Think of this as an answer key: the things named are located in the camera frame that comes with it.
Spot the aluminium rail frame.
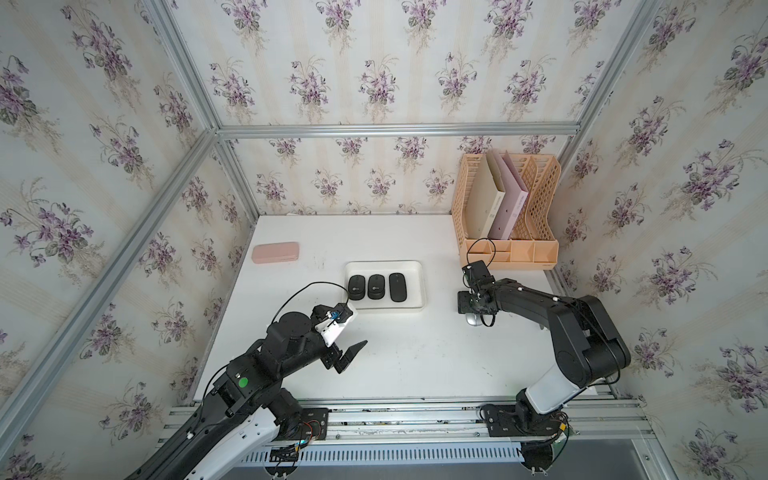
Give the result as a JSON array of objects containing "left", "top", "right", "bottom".
[{"left": 140, "top": 397, "right": 655, "bottom": 480}]

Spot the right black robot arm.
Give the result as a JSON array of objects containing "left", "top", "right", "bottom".
[{"left": 457, "top": 261, "right": 631, "bottom": 422}]

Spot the small black mouse with logo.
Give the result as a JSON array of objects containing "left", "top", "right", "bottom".
[{"left": 347, "top": 274, "right": 367, "bottom": 301}]

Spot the white storage box tray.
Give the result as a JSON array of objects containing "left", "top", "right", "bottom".
[{"left": 345, "top": 260, "right": 427, "bottom": 313}]

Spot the silver slim mouse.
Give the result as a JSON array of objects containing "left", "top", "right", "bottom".
[{"left": 465, "top": 313, "right": 484, "bottom": 327}]

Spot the pink folder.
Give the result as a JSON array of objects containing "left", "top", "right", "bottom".
[{"left": 488, "top": 149, "right": 529, "bottom": 240}]

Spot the black rounded wireless mouse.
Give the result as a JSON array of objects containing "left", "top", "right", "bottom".
[{"left": 367, "top": 274, "right": 386, "bottom": 300}]

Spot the black slim mouse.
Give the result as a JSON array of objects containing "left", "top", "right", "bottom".
[{"left": 388, "top": 272, "right": 408, "bottom": 303}]

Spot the pink rectangular case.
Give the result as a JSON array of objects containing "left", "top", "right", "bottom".
[{"left": 251, "top": 242, "right": 300, "bottom": 264}]

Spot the beige folder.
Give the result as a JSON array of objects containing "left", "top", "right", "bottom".
[{"left": 464, "top": 152, "right": 505, "bottom": 239}]

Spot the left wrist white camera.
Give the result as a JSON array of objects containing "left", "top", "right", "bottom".
[{"left": 315, "top": 303, "right": 357, "bottom": 347}]

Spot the white vent grille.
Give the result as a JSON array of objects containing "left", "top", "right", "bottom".
[{"left": 235, "top": 441, "right": 524, "bottom": 468}]

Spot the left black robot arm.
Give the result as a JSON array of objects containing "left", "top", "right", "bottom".
[{"left": 129, "top": 302, "right": 366, "bottom": 479}]

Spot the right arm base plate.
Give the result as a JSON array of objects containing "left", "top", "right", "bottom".
[{"left": 479, "top": 404, "right": 567, "bottom": 438}]

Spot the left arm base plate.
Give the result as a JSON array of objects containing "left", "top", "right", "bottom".
[{"left": 275, "top": 408, "right": 330, "bottom": 442}]

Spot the peach desk file organizer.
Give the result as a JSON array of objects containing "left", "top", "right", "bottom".
[{"left": 451, "top": 149, "right": 561, "bottom": 271}]

